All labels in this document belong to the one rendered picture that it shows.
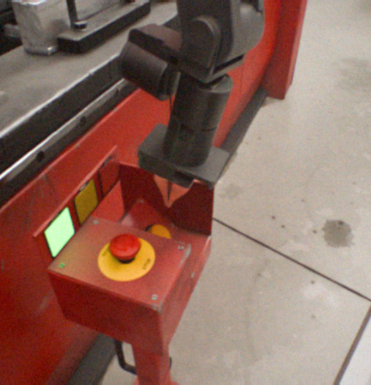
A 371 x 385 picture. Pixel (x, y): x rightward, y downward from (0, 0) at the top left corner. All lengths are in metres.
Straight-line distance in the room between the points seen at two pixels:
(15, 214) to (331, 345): 1.06
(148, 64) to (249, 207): 1.35
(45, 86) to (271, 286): 1.05
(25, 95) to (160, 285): 0.39
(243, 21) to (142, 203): 0.35
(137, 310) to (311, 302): 1.04
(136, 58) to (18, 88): 0.33
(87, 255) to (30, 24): 0.49
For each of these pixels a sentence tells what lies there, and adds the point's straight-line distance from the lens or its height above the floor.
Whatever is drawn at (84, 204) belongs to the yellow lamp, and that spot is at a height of 0.81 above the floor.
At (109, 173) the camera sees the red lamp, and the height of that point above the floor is 0.82.
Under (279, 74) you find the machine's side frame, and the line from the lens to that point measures 2.55.
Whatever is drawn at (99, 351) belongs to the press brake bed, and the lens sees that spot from 1.28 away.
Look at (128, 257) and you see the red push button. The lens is 0.48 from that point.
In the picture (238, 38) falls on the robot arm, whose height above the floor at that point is 1.05.
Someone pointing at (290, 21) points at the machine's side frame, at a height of 0.47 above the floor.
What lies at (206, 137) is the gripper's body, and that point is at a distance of 0.44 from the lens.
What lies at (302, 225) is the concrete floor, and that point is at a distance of 1.71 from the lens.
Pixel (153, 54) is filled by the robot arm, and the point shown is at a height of 1.01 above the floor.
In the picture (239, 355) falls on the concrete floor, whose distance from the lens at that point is 1.32.
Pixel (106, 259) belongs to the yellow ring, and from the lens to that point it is 0.51.
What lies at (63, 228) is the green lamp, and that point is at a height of 0.81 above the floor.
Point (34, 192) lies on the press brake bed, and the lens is 0.69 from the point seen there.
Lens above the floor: 1.17
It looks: 42 degrees down
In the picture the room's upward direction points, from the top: straight up
